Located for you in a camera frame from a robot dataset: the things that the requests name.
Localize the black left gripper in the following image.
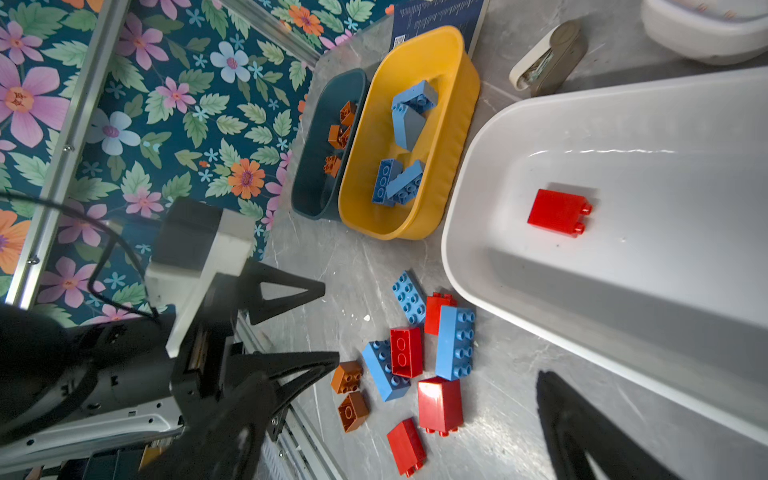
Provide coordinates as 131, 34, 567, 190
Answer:
170, 260, 339, 430

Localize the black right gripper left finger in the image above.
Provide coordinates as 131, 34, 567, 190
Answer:
137, 373, 276, 479

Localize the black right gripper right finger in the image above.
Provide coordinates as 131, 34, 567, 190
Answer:
536, 371, 677, 479

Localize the brown lego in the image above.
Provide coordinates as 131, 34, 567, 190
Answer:
339, 101, 357, 128
327, 124, 351, 150
323, 155, 342, 178
331, 361, 363, 394
338, 391, 370, 433

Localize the red lego bottom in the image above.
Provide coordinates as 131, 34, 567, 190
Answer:
387, 418, 427, 478

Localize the red lego small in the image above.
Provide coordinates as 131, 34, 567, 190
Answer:
527, 189, 593, 237

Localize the light blue square lego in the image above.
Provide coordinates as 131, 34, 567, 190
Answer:
392, 105, 426, 151

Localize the light blue long lego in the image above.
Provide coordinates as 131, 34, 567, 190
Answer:
392, 80, 439, 114

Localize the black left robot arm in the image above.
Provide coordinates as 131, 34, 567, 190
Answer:
1, 261, 339, 479

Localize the teal plastic bin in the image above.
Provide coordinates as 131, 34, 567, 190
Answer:
291, 68, 369, 221

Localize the white plastic bin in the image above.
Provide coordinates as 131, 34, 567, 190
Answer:
442, 68, 767, 442

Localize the yellow plastic bin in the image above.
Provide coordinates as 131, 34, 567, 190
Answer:
338, 26, 480, 240

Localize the dark blue card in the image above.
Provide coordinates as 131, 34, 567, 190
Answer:
390, 0, 489, 56

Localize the small grey clip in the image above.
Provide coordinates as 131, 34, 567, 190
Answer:
509, 20, 588, 97

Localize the white round device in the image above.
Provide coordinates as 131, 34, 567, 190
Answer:
641, 0, 767, 65

